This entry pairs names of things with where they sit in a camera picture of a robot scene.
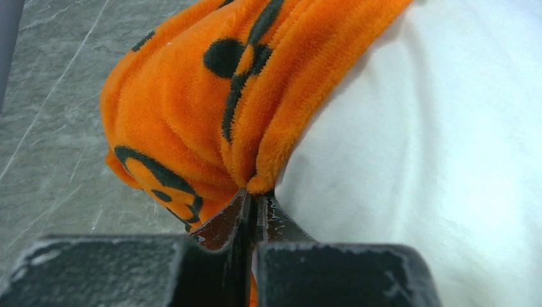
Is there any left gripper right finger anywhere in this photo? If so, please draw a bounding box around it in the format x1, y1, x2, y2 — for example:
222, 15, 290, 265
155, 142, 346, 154
256, 195, 441, 306

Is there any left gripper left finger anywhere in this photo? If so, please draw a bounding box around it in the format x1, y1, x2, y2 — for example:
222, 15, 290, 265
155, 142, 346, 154
1, 190, 253, 306

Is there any orange patterned pillowcase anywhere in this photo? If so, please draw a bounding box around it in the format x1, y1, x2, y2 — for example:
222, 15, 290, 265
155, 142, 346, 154
100, 1, 409, 231

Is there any white pillow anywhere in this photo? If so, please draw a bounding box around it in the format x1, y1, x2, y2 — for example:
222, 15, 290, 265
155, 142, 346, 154
275, 1, 541, 306

